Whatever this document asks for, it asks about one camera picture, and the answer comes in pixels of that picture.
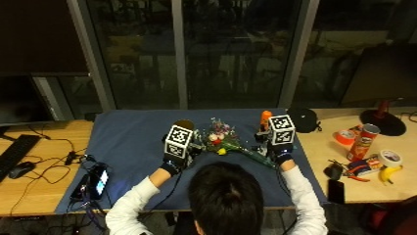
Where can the black power adapter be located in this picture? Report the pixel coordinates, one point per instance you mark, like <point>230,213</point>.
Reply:
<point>69,158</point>

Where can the orange tape roll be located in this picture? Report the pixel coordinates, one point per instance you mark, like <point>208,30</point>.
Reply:
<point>345,137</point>

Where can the black monitor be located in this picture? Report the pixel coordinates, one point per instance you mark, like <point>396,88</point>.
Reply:
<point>21,98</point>

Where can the colourful snack packet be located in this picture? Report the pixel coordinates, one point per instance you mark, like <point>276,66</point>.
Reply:
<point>364,165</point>

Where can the black battery pack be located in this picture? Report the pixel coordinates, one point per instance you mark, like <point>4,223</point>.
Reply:
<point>80,188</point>

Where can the person's left hand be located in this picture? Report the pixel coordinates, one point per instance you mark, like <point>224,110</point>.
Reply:
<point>173,163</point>

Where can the dark monitor back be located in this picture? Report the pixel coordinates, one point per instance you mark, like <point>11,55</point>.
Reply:
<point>382,71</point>

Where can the person's right hand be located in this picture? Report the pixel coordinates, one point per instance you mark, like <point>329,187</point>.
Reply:
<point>280,152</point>

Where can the black cap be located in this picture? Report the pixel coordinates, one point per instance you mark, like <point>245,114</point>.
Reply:
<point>302,120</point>

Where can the smartphone with lit screen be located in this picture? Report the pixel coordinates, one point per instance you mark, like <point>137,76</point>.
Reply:
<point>100,181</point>

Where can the black smartphone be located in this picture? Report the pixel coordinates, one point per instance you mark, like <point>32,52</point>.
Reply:
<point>336,191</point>

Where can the red chip can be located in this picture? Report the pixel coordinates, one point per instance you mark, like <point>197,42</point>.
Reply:
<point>362,143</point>

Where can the right glove white marker cube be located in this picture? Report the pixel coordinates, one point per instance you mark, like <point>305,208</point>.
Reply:
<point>282,129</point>

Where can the yellow banana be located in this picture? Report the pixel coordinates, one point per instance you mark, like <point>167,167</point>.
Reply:
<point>386,174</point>

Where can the glove white marker cube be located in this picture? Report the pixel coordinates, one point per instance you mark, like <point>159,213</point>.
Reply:
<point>177,141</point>
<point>282,129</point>

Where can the artificial flower bouquet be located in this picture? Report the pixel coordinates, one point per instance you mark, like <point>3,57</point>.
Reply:
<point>221,138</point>

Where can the red black bag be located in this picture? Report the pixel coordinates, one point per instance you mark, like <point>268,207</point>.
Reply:
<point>393,218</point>

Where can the dark brown vase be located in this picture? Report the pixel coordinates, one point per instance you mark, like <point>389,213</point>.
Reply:
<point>184,124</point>

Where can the black keyboard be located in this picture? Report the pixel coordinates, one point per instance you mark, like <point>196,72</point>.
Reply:
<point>15,153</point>

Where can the black computer mouse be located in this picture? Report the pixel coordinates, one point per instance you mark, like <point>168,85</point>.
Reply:
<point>21,169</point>

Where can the grey window frame post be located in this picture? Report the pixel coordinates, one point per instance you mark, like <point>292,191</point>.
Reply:
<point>91,55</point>
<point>297,55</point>
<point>180,55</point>

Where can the left glove white marker cube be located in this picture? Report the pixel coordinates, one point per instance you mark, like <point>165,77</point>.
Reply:
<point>177,141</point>

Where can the the person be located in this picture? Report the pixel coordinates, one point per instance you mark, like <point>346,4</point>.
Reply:
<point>225,202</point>

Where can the black round stand base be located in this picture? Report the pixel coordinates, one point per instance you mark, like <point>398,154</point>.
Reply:
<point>384,122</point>

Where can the white tape roll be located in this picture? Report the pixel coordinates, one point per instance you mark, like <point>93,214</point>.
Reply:
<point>389,158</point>

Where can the blue table cloth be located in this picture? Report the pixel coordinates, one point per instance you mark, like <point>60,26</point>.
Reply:
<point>131,137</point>

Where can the orange bottle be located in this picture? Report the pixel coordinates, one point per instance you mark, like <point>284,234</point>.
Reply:
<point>265,119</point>

